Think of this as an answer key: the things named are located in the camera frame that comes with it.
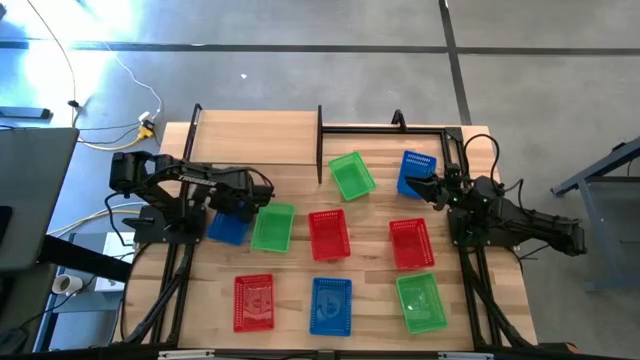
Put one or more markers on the white label strip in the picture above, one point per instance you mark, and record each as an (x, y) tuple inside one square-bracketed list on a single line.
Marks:
[(185, 354), (465, 356)]

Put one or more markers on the red plastic basket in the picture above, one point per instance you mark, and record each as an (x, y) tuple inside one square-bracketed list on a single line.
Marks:
[(254, 303), (411, 245), (329, 235)]

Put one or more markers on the white box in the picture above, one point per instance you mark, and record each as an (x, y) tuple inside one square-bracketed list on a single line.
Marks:
[(117, 245)]

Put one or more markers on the blue plastic basket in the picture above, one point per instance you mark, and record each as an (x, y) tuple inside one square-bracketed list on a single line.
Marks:
[(225, 230), (330, 306), (420, 162)]

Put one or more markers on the yellow power adapter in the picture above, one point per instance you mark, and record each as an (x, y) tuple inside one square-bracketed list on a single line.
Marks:
[(145, 132)]

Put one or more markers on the green plastic basket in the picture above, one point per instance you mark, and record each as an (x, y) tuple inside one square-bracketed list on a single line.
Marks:
[(272, 227), (421, 303), (352, 176)]

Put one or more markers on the grey desk top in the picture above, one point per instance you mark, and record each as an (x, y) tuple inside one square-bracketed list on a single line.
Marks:
[(35, 200)]

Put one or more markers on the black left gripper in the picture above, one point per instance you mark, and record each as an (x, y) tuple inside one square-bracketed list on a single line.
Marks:
[(237, 185)]

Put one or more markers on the black aluminium rig frame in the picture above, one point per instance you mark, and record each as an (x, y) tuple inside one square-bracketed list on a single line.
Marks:
[(380, 130)]

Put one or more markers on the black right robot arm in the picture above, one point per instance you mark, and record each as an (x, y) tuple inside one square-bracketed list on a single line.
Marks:
[(540, 222)]

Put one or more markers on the black diagonal beam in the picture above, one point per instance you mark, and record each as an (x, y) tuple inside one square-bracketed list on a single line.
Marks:
[(85, 257)]

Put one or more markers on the white paper cup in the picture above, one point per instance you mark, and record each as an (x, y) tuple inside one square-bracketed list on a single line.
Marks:
[(67, 284)]

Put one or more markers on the blue metal table frame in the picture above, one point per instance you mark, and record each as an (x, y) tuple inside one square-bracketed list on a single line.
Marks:
[(590, 171)]

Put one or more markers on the black triangular bracket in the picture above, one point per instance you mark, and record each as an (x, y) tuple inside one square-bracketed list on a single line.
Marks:
[(398, 119)]

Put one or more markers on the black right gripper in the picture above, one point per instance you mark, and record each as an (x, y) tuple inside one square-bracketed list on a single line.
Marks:
[(465, 194)]

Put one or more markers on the white power plug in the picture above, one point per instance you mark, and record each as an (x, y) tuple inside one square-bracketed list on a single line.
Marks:
[(145, 118)]

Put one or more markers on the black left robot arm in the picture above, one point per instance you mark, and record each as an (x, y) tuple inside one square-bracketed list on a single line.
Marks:
[(200, 180)]

